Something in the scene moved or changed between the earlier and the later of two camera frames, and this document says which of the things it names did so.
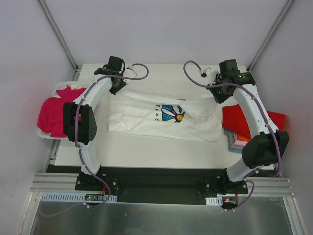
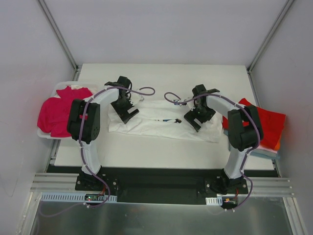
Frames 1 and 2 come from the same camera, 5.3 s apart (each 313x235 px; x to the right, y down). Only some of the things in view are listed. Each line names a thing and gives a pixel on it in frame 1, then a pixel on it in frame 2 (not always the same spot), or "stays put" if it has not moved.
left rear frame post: x=50 y=19 stays put
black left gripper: x=118 y=86 to x=124 y=111
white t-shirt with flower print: x=195 y=119 stays put
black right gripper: x=220 y=95 to x=197 y=119
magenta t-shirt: x=50 y=119 stays put
